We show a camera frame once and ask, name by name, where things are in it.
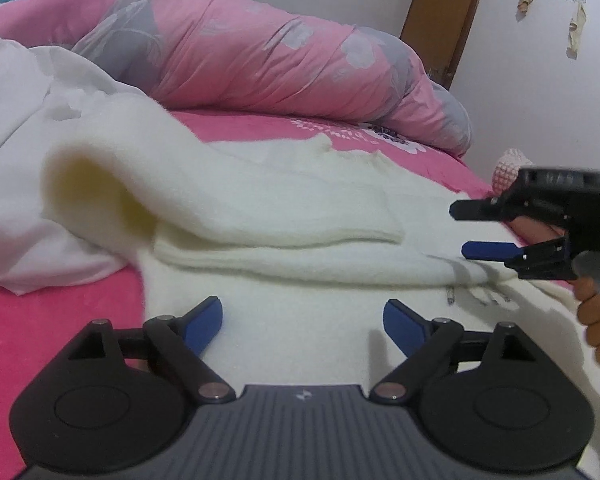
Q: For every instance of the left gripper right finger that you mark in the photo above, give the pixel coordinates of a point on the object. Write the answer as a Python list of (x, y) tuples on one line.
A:
[(427, 346)]

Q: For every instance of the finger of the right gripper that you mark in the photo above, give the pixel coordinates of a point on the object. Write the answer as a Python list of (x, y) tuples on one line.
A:
[(490, 209), (500, 251)]

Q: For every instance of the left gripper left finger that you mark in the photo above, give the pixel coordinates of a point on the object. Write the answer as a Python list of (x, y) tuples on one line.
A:
[(176, 346)]

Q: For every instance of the white fluffy sweater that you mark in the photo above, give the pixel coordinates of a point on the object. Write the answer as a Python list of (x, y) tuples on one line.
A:
[(303, 244)]

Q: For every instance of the peach folded garment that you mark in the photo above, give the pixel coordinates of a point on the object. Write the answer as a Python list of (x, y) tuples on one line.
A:
[(534, 232)]

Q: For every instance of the pink checked folded sweater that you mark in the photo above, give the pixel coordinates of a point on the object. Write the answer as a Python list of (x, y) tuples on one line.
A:
[(506, 169)]

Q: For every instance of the pink floral bed blanket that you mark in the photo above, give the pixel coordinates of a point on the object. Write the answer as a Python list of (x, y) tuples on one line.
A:
[(35, 325)]

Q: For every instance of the brown wooden door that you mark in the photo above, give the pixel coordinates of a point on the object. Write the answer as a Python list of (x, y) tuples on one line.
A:
[(437, 30)]

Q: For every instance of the white thin garment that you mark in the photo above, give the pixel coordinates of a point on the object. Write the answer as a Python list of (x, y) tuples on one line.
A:
[(44, 91)]

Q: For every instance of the pink grey floral duvet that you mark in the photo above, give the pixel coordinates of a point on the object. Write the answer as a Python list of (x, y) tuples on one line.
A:
[(248, 56)]

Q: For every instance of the wall hook rack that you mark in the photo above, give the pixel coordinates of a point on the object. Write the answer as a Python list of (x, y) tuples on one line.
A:
[(569, 14)]

